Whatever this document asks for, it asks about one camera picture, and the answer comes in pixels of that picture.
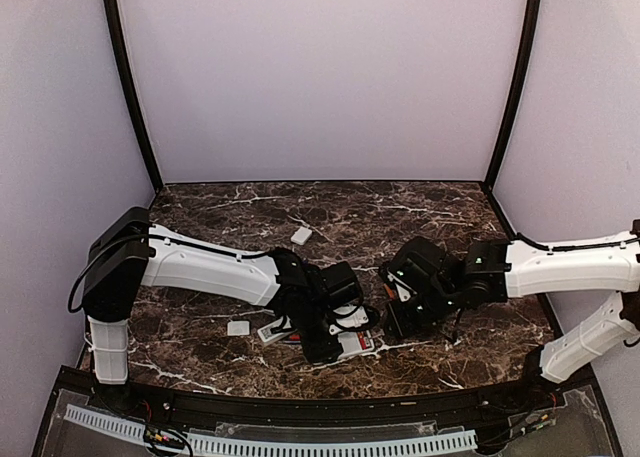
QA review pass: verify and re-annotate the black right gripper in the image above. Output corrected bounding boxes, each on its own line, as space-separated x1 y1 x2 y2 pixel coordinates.
383 284 460 341

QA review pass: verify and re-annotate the white remote face down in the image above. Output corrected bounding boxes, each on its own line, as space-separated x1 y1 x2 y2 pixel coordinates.
338 332 375 361

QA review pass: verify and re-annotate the red black battery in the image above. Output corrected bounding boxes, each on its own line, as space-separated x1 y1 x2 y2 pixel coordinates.
358 331 375 351

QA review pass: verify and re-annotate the small white buttoned remote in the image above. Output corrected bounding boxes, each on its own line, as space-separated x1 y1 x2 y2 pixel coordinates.
257 319 291 346

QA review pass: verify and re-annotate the curved white battery cover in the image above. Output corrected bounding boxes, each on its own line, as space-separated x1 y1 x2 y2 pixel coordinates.
227 320 251 337

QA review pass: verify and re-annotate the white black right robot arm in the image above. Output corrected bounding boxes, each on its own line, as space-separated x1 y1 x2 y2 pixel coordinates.
379 223 639 411

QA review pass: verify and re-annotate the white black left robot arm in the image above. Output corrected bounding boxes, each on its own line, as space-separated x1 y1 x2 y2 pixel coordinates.
67 207 372 413

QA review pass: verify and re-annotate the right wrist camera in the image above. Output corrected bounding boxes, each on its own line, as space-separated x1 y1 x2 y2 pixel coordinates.
378 262 414 303

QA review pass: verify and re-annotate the black front rail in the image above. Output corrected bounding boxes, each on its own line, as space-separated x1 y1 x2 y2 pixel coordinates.
107 382 533 428

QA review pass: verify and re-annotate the black right corner post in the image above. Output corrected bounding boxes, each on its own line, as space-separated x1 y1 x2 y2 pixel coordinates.
483 0 542 194

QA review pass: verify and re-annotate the black corner post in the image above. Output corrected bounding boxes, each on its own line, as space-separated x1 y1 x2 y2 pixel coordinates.
102 0 164 194
483 0 542 194

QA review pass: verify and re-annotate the white slotted cable duct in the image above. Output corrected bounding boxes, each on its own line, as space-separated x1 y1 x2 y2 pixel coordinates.
64 404 478 456

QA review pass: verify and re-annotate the black left corner post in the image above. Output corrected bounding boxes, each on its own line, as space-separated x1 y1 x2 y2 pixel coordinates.
102 0 164 194

